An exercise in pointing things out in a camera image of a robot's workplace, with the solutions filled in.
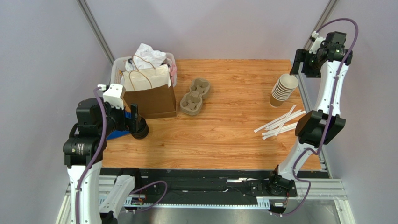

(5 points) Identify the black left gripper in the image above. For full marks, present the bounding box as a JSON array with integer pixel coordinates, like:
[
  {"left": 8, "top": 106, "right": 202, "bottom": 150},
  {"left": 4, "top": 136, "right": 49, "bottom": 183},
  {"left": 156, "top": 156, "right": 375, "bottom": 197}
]
[{"left": 98, "top": 97, "right": 141, "bottom": 135}]

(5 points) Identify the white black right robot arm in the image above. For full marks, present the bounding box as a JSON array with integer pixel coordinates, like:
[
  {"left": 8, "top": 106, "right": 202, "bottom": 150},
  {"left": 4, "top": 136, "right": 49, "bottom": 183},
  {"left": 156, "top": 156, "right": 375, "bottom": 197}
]
[{"left": 266, "top": 31, "right": 353, "bottom": 196}]

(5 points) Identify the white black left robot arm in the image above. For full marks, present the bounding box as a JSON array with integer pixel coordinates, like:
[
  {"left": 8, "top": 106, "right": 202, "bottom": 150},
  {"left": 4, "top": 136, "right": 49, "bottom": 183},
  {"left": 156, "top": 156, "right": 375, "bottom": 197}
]
[{"left": 63, "top": 98, "right": 149, "bottom": 224}]

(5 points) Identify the blue folded cloth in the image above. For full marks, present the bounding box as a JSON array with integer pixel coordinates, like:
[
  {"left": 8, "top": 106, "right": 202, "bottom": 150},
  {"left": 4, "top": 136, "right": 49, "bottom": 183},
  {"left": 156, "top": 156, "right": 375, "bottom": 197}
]
[{"left": 106, "top": 130, "right": 129, "bottom": 140}]

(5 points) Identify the brown paper bag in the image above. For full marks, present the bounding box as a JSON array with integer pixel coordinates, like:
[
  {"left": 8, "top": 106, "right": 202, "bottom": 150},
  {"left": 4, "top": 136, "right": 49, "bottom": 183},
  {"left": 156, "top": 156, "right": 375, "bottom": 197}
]
[{"left": 123, "top": 64, "right": 177, "bottom": 119}]

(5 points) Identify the stack of paper cups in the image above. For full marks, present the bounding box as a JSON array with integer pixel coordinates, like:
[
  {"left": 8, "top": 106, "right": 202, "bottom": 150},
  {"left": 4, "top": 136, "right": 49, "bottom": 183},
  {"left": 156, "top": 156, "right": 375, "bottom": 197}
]
[{"left": 270, "top": 74, "right": 299, "bottom": 107}]

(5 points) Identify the white plastic basket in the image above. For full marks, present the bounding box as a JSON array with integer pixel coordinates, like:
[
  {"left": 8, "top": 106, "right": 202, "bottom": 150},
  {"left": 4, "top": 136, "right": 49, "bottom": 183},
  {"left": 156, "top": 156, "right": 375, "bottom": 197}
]
[{"left": 111, "top": 53, "right": 177, "bottom": 91}]

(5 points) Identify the white wrapped straw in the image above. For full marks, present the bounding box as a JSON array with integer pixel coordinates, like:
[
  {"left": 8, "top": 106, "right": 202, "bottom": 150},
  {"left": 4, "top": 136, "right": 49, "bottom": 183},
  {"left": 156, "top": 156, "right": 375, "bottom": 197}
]
[
  {"left": 274, "top": 105, "right": 296, "bottom": 136},
  {"left": 254, "top": 110, "right": 306, "bottom": 133},
  {"left": 262, "top": 122, "right": 297, "bottom": 140}
]

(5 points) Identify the crumpled white paper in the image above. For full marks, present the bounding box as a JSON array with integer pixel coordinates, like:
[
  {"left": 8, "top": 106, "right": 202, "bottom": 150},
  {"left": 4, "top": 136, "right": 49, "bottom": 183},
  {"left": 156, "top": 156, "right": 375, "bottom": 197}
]
[{"left": 125, "top": 43, "right": 167, "bottom": 71}]

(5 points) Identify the cardboard cup carrier tray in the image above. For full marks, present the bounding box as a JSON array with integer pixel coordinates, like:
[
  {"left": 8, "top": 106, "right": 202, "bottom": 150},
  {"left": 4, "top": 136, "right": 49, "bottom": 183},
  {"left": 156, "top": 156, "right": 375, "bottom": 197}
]
[{"left": 180, "top": 78, "right": 211, "bottom": 116}]

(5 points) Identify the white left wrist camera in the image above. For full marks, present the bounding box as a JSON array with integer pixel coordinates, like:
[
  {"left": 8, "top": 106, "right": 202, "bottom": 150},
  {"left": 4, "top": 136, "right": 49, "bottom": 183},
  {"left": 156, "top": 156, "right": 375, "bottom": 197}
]
[{"left": 97, "top": 84, "right": 126, "bottom": 110}]

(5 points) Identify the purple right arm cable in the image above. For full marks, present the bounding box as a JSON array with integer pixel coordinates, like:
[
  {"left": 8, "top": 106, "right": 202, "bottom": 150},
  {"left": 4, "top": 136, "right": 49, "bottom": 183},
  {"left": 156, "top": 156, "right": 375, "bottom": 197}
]
[{"left": 269, "top": 17, "right": 359, "bottom": 217}]

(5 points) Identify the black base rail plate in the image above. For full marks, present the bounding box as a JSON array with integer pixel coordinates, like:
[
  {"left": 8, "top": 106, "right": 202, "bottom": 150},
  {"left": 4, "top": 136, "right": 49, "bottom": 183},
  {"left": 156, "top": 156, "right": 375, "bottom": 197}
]
[{"left": 99, "top": 168, "right": 330, "bottom": 206}]

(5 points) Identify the aluminium frame rail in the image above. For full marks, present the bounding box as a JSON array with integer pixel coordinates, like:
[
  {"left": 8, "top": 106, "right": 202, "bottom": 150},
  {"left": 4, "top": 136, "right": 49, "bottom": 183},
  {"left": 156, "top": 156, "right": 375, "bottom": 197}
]
[{"left": 56, "top": 175, "right": 355, "bottom": 224}]

